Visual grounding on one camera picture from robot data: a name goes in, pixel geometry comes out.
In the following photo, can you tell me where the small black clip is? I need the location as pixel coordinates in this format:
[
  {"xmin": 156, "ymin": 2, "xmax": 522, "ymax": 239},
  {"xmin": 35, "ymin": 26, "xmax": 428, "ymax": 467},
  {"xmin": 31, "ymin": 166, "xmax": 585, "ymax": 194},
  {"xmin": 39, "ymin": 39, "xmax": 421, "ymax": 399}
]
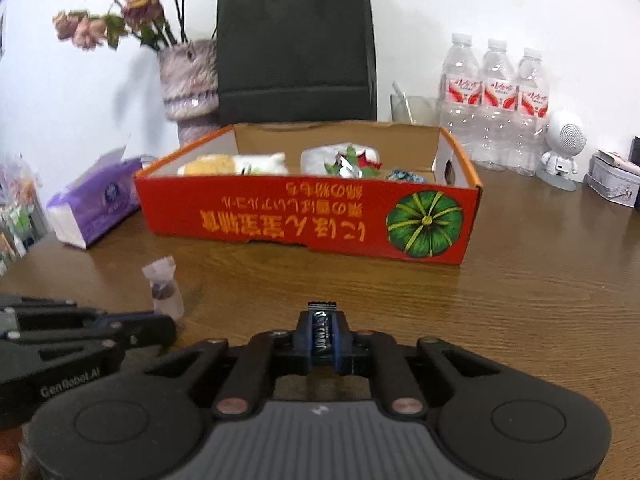
[{"xmin": 306, "ymin": 301, "xmax": 337, "ymax": 366}]

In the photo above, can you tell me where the colourful clutter at left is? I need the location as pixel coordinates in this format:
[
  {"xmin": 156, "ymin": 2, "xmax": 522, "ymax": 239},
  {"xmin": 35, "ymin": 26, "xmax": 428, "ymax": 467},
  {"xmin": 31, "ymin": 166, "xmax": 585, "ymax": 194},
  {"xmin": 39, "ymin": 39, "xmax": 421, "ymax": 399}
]
[{"xmin": 0, "ymin": 154, "xmax": 49, "ymax": 275}]

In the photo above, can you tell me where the person's left hand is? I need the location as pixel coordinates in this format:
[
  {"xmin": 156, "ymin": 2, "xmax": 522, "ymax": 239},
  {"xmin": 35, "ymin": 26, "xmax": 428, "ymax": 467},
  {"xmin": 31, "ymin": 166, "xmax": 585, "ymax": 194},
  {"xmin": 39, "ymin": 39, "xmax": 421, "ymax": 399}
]
[{"xmin": 0, "ymin": 427, "xmax": 23, "ymax": 480}]

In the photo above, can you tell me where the small wrapped candy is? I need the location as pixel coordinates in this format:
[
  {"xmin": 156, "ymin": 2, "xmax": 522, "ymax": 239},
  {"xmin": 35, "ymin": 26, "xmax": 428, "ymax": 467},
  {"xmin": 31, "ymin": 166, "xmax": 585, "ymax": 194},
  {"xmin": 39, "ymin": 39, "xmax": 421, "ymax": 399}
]
[{"xmin": 142, "ymin": 256, "xmax": 184, "ymax": 321}]

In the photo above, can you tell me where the orange cardboard box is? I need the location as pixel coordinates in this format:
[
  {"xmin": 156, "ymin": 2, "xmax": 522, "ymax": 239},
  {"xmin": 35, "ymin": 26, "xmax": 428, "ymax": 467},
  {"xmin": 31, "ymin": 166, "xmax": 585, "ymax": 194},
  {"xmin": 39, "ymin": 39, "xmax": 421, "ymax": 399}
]
[{"xmin": 134, "ymin": 122, "xmax": 483, "ymax": 266}]

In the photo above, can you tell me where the purple tissue pack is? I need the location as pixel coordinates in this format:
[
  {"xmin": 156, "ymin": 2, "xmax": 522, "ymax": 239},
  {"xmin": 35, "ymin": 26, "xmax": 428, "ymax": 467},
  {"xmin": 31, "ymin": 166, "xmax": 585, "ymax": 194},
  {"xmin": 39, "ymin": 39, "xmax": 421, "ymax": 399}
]
[{"xmin": 46, "ymin": 148, "xmax": 143, "ymax": 249}]

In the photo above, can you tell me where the yellow white plush item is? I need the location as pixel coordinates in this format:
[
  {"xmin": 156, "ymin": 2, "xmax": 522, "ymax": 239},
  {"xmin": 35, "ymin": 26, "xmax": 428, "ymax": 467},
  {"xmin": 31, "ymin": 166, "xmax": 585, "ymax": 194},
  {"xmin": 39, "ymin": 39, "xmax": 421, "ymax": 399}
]
[{"xmin": 177, "ymin": 153, "xmax": 288, "ymax": 177}]

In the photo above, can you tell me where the glass jar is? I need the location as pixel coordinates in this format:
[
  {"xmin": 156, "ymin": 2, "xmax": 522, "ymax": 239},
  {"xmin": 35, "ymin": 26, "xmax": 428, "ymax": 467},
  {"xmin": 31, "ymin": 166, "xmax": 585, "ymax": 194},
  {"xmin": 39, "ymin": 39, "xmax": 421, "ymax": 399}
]
[{"xmin": 390, "ymin": 81, "xmax": 439, "ymax": 126}]

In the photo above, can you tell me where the middle water bottle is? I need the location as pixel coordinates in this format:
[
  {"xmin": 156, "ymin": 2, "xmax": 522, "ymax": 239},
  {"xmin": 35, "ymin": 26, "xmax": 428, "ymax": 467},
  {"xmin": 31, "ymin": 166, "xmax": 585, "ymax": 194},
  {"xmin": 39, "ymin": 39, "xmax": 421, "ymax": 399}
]
[{"xmin": 473, "ymin": 39, "xmax": 518, "ymax": 170}]

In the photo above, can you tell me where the water bottle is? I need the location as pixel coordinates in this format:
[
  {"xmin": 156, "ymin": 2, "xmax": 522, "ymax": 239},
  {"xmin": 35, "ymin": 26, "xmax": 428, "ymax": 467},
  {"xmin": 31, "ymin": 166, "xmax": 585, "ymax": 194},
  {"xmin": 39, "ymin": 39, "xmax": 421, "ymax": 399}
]
[
  {"xmin": 438, "ymin": 34, "xmax": 483, "ymax": 155},
  {"xmin": 473, "ymin": 39, "xmax": 518, "ymax": 170},
  {"xmin": 508, "ymin": 49, "xmax": 550, "ymax": 176}
]

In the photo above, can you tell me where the left water bottle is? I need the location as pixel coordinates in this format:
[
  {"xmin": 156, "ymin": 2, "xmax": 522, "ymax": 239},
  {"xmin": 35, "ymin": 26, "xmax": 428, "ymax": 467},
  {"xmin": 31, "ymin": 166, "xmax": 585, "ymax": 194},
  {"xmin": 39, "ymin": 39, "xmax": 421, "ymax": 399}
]
[{"xmin": 438, "ymin": 34, "xmax": 483, "ymax": 155}]

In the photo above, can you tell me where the white robot figurine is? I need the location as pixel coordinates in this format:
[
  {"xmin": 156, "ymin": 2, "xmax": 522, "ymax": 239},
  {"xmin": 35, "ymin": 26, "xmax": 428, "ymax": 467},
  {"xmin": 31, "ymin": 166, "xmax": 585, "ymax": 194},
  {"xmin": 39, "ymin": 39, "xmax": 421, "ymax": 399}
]
[{"xmin": 536, "ymin": 122, "xmax": 587, "ymax": 192}]

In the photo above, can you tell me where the right water bottle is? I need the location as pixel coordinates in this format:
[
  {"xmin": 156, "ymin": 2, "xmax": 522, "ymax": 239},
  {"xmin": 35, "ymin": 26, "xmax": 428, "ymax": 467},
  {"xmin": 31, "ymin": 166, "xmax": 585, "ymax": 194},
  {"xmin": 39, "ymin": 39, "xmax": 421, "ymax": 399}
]
[{"xmin": 508, "ymin": 49, "xmax": 550, "ymax": 176}]

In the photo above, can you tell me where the small white tin box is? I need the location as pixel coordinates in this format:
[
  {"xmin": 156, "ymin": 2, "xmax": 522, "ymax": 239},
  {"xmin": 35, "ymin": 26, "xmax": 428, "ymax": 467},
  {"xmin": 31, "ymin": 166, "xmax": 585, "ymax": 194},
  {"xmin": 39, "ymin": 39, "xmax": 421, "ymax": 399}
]
[{"xmin": 585, "ymin": 150, "xmax": 640, "ymax": 208}]

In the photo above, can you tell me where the black paper bag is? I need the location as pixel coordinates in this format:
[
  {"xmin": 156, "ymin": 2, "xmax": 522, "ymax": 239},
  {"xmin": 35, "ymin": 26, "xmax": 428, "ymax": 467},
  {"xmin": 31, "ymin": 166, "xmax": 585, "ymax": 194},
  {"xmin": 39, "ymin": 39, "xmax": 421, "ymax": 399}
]
[{"xmin": 217, "ymin": 0, "xmax": 378, "ymax": 125}]

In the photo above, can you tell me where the pink textured vase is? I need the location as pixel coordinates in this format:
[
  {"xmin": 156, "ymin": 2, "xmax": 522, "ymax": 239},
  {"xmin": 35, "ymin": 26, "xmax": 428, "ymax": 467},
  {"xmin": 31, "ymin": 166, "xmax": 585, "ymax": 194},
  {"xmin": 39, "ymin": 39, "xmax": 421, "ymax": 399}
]
[{"xmin": 158, "ymin": 39, "xmax": 220, "ymax": 146}]

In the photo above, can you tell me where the black object far right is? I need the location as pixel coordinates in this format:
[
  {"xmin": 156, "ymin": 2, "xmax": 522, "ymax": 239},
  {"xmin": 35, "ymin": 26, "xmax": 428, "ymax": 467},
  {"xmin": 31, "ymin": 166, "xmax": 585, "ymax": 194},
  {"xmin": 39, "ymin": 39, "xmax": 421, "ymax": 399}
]
[{"xmin": 629, "ymin": 136, "xmax": 640, "ymax": 166}]

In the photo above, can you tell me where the dried rose bouquet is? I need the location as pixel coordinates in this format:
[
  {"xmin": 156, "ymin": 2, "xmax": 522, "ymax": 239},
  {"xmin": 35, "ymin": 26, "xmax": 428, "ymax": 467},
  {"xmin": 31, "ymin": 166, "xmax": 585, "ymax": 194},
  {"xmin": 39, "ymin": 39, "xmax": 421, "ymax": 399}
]
[{"xmin": 52, "ymin": 0, "xmax": 188, "ymax": 52}]

